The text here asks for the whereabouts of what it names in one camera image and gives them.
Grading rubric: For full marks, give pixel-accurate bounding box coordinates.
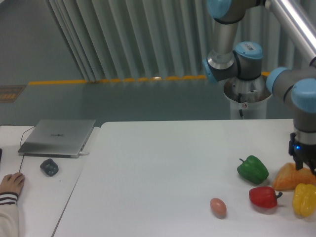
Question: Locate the black laptop cable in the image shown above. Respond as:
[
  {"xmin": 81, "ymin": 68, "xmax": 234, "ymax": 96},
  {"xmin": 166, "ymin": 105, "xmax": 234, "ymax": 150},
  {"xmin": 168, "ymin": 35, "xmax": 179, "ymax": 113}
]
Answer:
[{"xmin": 0, "ymin": 124, "xmax": 37, "ymax": 174}]

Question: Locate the small black gadget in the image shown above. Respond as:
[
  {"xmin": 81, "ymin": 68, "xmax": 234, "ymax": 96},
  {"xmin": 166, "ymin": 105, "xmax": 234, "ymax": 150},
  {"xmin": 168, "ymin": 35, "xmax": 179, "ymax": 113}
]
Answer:
[{"xmin": 40, "ymin": 158, "xmax": 59, "ymax": 177}]

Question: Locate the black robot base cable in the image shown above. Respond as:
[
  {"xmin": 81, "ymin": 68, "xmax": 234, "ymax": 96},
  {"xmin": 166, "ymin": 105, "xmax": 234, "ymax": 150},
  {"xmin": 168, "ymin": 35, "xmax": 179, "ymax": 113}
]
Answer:
[{"xmin": 237, "ymin": 93, "xmax": 245, "ymax": 120}]

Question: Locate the brown floor mat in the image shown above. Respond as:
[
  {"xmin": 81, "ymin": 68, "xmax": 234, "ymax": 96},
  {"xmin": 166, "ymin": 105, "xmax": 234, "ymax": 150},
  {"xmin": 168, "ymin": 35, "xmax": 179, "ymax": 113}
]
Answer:
[{"xmin": 0, "ymin": 85, "xmax": 26, "ymax": 103}]

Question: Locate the red bell pepper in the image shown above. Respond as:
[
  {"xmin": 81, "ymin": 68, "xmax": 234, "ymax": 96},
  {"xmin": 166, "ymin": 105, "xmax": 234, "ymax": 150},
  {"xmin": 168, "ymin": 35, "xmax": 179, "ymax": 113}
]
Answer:
[{"xmin": 248, "ymin": 186, "xmax": 283, "ymax": 208}]

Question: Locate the triangular toasted bread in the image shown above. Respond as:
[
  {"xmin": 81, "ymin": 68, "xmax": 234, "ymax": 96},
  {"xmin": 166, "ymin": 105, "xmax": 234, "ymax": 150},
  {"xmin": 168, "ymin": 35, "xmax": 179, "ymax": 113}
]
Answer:
[{"xmin": 272, "ymin": 162, "xmax": 316, "ymax": 191}]

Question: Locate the silver closed laptop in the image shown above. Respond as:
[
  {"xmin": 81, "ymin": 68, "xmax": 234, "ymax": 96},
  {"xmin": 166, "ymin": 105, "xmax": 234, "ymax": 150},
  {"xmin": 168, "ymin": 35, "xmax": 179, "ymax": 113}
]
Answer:
[{"xmin": 18, "ymin": 119, "xmax": 95, "ymax": 158}]

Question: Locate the pleated white curtain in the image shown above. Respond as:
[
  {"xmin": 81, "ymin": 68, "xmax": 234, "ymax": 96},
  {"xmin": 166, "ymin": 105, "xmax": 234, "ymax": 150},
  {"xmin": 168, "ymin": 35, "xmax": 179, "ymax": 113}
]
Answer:
[{"xmin": 45, "ymin": 0, "xmax": 316, "ymax": 82}]

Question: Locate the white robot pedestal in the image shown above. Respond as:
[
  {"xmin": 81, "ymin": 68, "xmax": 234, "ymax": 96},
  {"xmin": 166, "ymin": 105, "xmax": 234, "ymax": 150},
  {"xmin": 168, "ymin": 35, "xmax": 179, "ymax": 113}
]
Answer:
[{"xmin": 224, "ymin": 76, "xmax": 272, "ymax": 119}]

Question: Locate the brown egg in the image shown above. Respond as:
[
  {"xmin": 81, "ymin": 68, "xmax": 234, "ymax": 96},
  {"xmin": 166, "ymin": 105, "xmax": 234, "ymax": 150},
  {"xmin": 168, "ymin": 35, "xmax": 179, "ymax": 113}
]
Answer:
[{"xmin": 210, "ymin": 198, "xmax": 227, "ymax": 218}]

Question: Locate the green bell pepper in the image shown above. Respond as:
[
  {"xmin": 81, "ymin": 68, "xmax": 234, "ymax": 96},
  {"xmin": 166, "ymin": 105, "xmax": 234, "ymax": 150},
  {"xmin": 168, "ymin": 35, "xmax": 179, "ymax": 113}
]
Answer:
[{"xmin": 237, "ymin": 155, "xmax": 269, "ymax": 185}]

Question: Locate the white striped sleeve forearm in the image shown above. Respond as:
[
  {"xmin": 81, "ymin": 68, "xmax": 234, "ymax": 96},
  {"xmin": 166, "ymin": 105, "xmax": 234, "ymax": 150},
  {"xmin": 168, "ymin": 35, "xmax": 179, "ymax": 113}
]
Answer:
[{"xmin": 0, "ymin": 192, "xmax": 19, "ymax": 237}]

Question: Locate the person's bare hand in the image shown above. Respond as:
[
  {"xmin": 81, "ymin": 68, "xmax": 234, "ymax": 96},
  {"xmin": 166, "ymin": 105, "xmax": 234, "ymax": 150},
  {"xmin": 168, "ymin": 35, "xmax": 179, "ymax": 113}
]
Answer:
[{"xmin": 0, "ymin": 172, "xmax": 25, "ymax": 196}]

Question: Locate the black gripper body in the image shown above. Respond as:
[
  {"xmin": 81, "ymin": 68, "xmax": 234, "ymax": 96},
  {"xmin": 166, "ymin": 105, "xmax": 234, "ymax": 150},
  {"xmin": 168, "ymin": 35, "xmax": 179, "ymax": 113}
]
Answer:
[{"xmin": 288, "ymin": 132, "xmax": 316, "ymax": 163}]

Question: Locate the yellow bell pepper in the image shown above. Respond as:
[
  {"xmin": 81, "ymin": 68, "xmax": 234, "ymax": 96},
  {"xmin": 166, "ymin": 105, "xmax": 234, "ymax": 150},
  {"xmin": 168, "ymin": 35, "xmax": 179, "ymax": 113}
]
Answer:
[{"xmin": 292, "ymin": 183, "xmax": 316, "ymax": 217}]

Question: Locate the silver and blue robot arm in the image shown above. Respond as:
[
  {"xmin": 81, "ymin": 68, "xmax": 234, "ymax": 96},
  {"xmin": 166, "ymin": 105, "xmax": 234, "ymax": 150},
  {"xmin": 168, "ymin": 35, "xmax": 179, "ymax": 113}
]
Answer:
[{"xmin": 202, "ymin": 0, "xmax": 316, "ymax": 173}]

